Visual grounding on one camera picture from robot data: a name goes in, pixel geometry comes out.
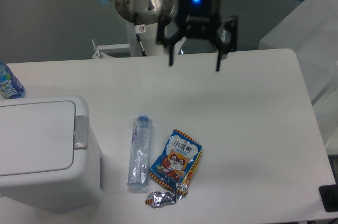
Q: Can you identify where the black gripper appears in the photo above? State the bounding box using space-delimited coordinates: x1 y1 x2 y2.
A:
156 0 238 72

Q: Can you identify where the white push-lid trash can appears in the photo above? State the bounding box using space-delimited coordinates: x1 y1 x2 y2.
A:
1 95 103 211

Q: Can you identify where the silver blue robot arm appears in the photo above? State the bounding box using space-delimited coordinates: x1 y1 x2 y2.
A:
98 0 238 71

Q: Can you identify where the clear crushed plastic bottle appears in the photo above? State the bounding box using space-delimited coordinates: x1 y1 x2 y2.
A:
127 115 153 191

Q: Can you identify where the blue raccoon snack bag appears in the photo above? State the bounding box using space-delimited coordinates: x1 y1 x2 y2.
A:
149 129 202 195

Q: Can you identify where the crumpled silver foil wrapper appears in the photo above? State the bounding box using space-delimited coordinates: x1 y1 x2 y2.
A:
145 191 187 208

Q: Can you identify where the blue labelled drink bottle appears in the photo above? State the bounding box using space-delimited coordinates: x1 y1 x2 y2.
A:
1 62 25 99

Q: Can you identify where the black device at table edge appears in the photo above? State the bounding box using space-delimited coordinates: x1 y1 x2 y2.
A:
319 184 337 212

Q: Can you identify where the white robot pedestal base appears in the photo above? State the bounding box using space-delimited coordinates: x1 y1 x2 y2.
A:
91 16 228 60

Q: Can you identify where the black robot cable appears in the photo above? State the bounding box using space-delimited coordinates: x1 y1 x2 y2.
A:
133 12 147 57

